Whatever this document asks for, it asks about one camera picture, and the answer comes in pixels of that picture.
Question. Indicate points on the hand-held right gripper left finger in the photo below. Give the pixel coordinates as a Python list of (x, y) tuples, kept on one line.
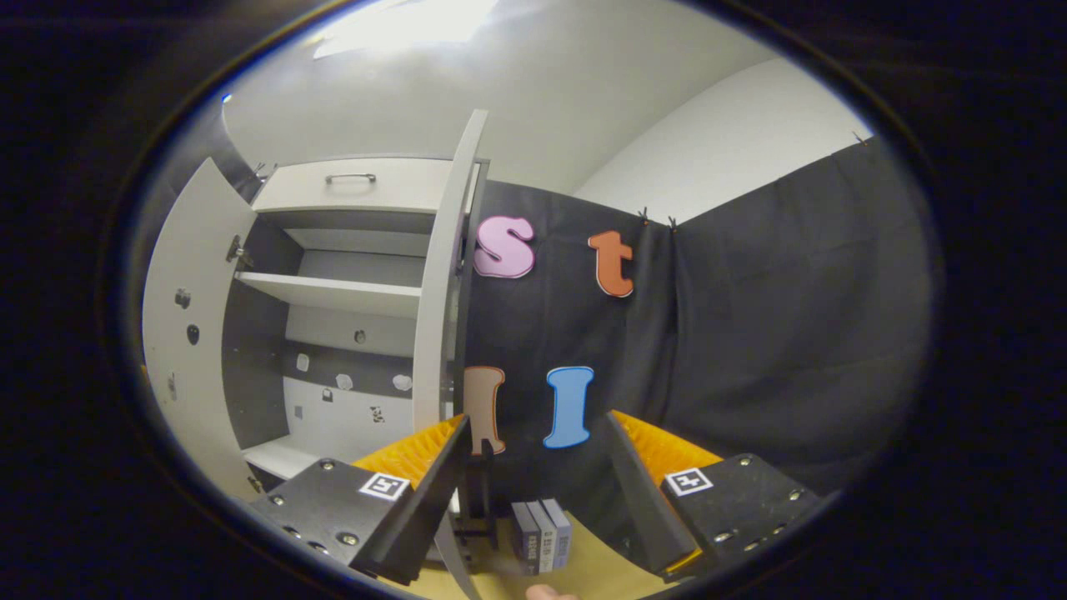
[(417, 517)]

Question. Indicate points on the grey cabinet drawer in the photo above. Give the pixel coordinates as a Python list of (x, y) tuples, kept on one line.
[(392, 190)]

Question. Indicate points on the grey cabinet door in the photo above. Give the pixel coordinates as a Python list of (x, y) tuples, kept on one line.
[(433, 333), (200, 375)]

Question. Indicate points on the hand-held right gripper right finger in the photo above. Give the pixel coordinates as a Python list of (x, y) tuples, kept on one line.
[(646, 508)]

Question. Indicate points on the black backdrop cloth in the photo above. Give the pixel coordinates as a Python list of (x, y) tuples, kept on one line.
[(750, 333)]

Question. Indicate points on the grey cabinet shelf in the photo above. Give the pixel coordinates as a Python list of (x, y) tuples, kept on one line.
[(333, 293), (279, 460)]

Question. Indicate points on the blue small box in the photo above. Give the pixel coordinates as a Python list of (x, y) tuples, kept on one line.
[(560, 529)]

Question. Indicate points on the grey cabinet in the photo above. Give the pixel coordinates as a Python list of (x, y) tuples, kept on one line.
[(258, 350)]

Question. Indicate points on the white small box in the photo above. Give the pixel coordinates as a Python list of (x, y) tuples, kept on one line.
[(543, 533)]

